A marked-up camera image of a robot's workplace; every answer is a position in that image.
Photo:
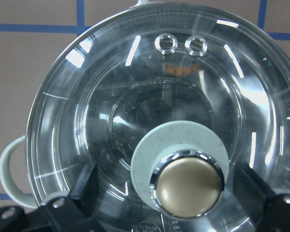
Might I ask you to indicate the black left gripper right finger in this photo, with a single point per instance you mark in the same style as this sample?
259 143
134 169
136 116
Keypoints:
268 210

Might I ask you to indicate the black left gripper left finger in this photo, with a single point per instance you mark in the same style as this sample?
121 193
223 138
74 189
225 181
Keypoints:
72 211

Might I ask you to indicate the glass pot lid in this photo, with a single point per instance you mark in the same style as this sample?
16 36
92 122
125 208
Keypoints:
165 99

